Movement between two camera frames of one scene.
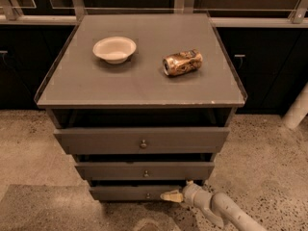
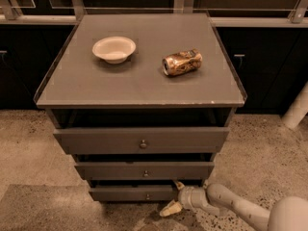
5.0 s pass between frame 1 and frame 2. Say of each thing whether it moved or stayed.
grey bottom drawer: stayed
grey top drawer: stayed
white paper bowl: stayed
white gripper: moved
